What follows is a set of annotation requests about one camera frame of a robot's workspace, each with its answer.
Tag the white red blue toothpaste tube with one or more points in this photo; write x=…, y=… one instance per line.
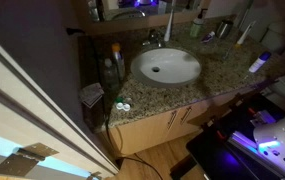
x=208, y=36

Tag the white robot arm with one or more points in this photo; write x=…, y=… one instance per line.
x=280, y=140

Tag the metal cup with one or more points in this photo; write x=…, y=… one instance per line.
x=224, y=29

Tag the small green cap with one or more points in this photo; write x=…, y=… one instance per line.
x=119, y=99

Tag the white contact lens case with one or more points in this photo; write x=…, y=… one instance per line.
x=123, y=106

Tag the white oval sink basin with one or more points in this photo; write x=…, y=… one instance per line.
x=166, y=68

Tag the clear bottle with white cap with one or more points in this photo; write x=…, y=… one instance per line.
x=110, y=75

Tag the clear bottle with orange cap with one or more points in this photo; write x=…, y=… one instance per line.
x=118, y=63

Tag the light wood vanity cabinet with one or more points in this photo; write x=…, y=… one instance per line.
x=148, y=130

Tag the grey folded cloth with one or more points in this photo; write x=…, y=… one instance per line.
x=90, y=94

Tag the chrome faucet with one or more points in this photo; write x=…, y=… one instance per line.
x=153, y=38

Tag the slim white electric toothbrush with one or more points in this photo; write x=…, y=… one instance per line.
x=169, y=27

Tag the wood framed mirror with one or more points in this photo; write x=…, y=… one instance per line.
x=138, y=13

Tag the small metal door hinge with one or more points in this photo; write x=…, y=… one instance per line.
x=94, y=175

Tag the black robot stand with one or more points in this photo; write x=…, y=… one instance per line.
x=222, y=150

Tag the white tube with orange cap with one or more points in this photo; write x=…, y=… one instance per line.
x=246, y=32

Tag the white bottle with blue cap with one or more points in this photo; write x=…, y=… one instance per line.
x=259, y=62

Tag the white panelled door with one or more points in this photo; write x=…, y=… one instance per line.
x=22, y=110

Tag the large metal door hinge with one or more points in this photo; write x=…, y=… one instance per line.
x=25, y=159

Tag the white toilet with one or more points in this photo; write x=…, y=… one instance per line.
x=283, y=36

